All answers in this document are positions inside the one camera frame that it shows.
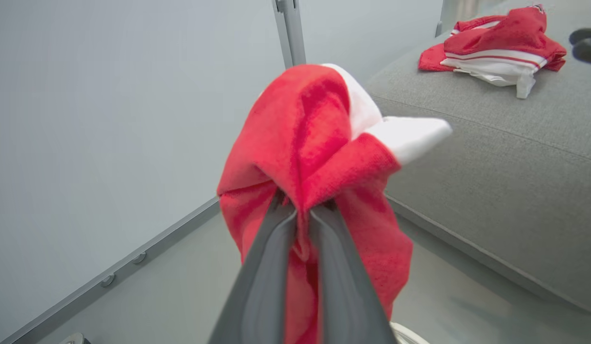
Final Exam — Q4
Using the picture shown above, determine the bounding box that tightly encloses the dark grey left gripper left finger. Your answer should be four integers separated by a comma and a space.
207, 191, 299, 344

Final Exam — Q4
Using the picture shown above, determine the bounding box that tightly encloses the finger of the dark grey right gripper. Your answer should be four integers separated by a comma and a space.
569, 28, 591, 47
572, 38, 591, 67

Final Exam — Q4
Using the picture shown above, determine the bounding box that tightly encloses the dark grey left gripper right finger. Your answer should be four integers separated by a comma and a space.
308, 201, 397, 344

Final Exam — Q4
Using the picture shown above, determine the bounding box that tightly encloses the red and white garment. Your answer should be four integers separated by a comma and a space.
216, 63, 453, 344
418, 4, 568, 100

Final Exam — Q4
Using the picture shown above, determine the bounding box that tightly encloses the grey fabric sofa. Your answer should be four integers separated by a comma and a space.
364, 0, 591, 316

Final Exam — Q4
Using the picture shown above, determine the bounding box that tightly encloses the grey partition base rail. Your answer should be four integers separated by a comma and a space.
0, 197, 221, 344

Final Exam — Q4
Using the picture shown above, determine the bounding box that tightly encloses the grey partition post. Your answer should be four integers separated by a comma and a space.
271, 0, 307, 68

